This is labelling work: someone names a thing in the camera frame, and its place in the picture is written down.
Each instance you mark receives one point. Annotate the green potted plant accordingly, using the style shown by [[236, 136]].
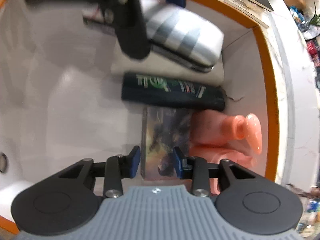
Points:
[[315, 17]]

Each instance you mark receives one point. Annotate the red gift box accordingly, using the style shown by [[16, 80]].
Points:
[[314, 52]]

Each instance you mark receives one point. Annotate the stack of books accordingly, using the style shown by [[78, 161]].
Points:
[[240, 5]]

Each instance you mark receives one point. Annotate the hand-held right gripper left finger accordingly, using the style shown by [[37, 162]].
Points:
[[135, 161]]

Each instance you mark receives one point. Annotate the orange cardboard box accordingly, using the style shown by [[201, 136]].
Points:
[[62, 92]]

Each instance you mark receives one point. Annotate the plaid glasses case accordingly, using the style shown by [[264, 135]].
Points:
[[185, 37]]

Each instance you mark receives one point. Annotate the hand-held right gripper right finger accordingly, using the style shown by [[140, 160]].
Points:
[[178, 166]]

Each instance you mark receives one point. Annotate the shiny clear card box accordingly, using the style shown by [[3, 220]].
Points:
[[162, 135]]

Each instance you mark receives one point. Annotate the white glasses case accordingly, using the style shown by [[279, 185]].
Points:
[[155, 67]]

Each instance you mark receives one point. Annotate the dark shampoo bottle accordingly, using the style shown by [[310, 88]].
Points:
[[162, 95]]

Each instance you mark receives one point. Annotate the blue snack bag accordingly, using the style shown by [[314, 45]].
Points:
[[297, 15]]

